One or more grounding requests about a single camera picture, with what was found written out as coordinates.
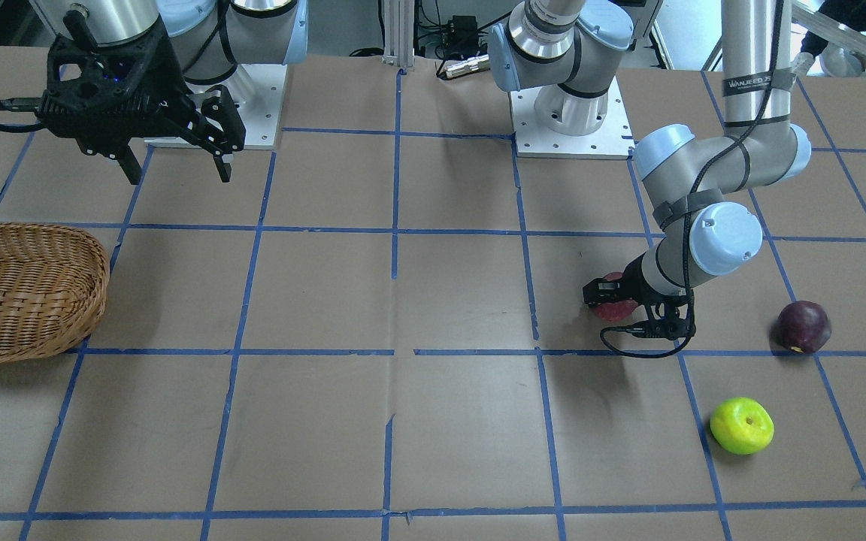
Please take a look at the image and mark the woven wicker basket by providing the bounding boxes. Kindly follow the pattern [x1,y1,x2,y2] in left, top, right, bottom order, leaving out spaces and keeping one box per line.
[0,222,111,364]

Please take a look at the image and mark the dark purple apple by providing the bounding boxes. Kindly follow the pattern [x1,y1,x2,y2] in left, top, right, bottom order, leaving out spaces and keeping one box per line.
[772,301,832,354]

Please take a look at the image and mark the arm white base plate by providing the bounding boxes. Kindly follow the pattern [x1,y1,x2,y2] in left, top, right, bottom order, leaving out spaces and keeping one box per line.
[509,77,635,160]
[186,64,289,150]

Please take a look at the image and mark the green apple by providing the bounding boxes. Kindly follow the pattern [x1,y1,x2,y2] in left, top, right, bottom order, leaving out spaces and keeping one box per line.
[708,397,774,455]

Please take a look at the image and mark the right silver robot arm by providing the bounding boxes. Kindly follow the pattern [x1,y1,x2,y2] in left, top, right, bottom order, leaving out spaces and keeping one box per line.
[34,1,308,185]

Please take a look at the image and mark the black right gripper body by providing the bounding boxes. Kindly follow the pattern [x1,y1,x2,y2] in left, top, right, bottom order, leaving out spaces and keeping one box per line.
[35,34,195,156]

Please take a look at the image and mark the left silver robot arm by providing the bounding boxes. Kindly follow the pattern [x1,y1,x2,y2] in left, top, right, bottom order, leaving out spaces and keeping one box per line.
[487,1,811,341]

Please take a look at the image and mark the red apple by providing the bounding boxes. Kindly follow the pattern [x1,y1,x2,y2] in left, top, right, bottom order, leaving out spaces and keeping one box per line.
[592,299,640,322]

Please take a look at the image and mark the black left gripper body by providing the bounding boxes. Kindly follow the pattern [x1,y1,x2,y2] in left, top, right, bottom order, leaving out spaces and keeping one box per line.
[621,255,693,339]

